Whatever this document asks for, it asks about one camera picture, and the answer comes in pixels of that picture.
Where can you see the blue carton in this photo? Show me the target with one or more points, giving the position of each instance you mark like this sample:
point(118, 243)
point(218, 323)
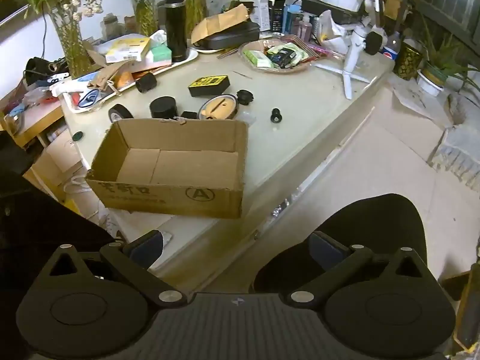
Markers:
point(291, 17)

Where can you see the white plant pot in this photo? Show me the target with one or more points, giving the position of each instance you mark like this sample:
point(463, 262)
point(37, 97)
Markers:
point(431, 78)

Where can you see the chopsticks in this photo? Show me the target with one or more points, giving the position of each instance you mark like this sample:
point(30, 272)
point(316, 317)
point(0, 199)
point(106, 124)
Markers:
point(228, 52)

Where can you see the narrow glass vase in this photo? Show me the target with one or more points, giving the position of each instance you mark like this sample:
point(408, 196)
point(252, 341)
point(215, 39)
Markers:
point(195, 7)

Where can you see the brown paper envelope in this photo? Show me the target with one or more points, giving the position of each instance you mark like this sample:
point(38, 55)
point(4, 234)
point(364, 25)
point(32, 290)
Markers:
point(221, 18)

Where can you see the black bag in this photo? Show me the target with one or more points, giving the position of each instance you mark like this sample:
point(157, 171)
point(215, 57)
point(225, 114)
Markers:
point(41, 68)

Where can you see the tall black carton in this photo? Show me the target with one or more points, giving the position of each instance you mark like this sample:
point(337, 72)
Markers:
point(278, 13)

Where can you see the black zip case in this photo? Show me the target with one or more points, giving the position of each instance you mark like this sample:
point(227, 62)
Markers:
point(228, 35)

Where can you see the cola bottle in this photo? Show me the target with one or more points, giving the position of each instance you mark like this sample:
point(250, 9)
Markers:
point(392, 47)

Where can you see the black gold canister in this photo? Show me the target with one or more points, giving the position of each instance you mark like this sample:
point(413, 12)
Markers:
point(408, 60)

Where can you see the blue white plastic bag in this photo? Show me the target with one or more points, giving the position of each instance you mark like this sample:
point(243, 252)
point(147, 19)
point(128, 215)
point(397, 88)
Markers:
point(80, 84)

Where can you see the wooden side table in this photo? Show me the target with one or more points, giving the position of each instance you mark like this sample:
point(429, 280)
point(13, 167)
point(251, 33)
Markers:
point(33, 120)

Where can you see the glass jar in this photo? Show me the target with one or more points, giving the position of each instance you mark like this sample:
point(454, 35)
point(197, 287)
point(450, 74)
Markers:
point(108, 24)

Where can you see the green spiky plant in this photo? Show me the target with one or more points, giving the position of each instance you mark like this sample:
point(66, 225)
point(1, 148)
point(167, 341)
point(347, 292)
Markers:
point(453, 67)

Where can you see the glass dish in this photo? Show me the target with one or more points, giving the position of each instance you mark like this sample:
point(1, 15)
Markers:
point(296, 68)

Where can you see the orange round packet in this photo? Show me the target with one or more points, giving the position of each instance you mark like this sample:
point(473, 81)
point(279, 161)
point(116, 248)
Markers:
point(123, 77)

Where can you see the pink bead strand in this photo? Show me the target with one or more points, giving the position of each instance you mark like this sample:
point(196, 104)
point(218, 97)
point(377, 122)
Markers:
point(322, 49)

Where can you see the black rectangular case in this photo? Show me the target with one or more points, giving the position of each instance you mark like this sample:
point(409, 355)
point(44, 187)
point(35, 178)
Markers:
point(189, 114)

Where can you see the small black carton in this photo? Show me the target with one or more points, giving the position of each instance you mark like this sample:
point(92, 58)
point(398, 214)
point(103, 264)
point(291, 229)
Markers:
point(285, 55)

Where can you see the white green packet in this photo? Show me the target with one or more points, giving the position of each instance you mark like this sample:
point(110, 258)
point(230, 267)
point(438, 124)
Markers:
point(296, 49)

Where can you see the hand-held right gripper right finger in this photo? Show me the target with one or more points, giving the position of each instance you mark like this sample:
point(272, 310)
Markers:
point(324, 249)

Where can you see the black cube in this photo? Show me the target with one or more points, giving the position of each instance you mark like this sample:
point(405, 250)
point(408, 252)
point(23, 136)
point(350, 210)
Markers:
point(145, 83)

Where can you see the amber tape roll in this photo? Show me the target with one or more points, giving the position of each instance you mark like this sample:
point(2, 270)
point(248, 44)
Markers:
point(217, 108)

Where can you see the white carton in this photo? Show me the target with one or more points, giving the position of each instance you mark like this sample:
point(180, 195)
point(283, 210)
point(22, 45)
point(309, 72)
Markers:
point(265, 11)

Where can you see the brown cardboard box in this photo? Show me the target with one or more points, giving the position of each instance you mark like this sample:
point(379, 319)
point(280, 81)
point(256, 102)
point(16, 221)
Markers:
point(202, 195)

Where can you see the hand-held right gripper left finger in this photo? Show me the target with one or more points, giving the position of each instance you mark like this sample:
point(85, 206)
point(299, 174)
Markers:
point(144, 249)

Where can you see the wide glass vase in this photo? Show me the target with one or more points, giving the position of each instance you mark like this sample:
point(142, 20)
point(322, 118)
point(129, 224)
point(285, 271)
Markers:
point(144, 11)

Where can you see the black chair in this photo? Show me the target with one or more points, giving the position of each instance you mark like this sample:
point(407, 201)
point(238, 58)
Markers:
point(375, 225)

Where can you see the small black knob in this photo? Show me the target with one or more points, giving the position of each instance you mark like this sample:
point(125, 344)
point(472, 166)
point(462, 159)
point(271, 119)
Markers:
point(276, 115)

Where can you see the white gimbal tripod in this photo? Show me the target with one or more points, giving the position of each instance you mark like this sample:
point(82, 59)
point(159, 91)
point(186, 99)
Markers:
point(354, 50)

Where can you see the black lens adapter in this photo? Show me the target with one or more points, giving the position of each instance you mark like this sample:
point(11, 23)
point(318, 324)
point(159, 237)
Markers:
point(245, 96)

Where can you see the black box with yellow label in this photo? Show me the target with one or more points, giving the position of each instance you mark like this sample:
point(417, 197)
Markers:
point(208, 84)

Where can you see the black thermos bottle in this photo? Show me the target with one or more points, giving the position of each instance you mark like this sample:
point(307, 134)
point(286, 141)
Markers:
point(176, 26)

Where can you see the black flat device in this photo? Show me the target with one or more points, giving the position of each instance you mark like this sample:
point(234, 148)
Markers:
point(330, 14)

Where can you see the thin stick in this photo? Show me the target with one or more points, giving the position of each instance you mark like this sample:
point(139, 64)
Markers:
point(242, 74)

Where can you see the black tape roll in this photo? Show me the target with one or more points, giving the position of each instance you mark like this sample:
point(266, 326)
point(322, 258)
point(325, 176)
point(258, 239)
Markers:
point(120, 113)

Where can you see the small white pouch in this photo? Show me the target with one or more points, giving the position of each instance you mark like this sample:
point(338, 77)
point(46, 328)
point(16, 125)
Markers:
point(157, 37)

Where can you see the small round cap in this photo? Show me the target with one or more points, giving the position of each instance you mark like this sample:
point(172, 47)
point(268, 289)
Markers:
point(78, 136)

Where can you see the green tissue box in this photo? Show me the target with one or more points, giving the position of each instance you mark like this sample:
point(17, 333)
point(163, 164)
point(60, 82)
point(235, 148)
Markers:
point(159, 54)

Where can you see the black cylinder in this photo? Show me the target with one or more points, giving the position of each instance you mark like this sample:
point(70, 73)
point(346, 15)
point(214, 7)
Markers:
point(163, 107)

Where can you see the white dish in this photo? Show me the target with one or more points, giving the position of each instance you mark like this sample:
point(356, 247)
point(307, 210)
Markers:
point(204, 50)

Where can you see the green wipes pack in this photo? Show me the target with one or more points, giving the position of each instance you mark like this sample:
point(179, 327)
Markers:
point(257, 58)

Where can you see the white tray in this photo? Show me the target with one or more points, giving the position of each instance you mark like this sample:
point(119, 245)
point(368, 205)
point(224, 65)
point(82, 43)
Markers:
point(187, 57)

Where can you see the yellow carton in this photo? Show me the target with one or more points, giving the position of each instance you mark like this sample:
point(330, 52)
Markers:
point(125, 48)

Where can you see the pink bottle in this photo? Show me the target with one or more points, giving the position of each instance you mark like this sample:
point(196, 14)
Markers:
point(305, 28)

